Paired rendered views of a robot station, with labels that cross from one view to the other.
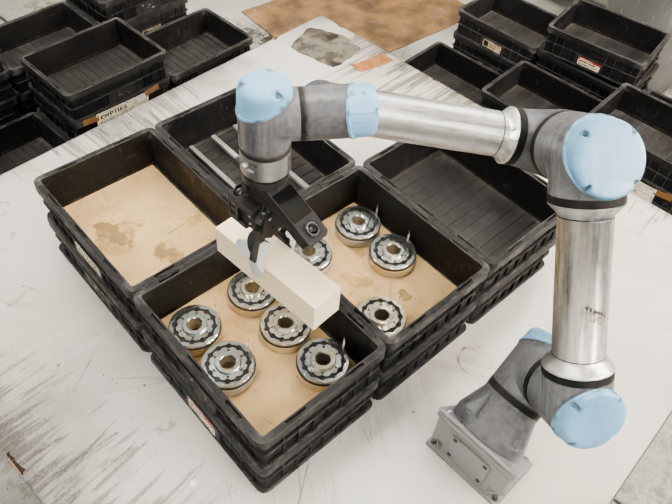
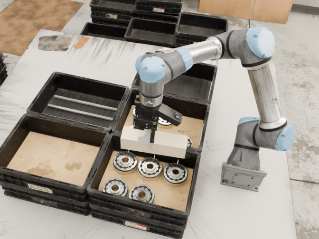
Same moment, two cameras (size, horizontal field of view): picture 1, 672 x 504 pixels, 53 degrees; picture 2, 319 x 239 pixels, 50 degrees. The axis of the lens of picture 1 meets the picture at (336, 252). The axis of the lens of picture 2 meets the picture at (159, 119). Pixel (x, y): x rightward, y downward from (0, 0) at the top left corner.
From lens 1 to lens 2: 0.55 m
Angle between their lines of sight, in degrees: 23
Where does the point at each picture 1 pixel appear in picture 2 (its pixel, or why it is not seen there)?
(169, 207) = (55, 146)
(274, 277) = (160, 145)
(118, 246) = (47, 175)
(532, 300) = (215, 111)
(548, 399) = (269, 139)
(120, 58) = not seen: outside the picture
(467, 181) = not seen: hidden behind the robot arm
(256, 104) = (157, 73)
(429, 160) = not seen: hidden behind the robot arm
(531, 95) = (141, 31)
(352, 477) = (206, 212)
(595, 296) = (273, 93)
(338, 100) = (179, 59)
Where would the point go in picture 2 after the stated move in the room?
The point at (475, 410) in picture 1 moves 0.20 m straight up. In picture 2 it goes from (238, 159) to (249, 130)
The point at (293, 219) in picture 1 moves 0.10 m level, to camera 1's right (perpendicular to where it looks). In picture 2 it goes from (170, 115) to (195, 106)
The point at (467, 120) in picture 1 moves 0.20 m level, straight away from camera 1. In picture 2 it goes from (203, 48) to (184, 20)
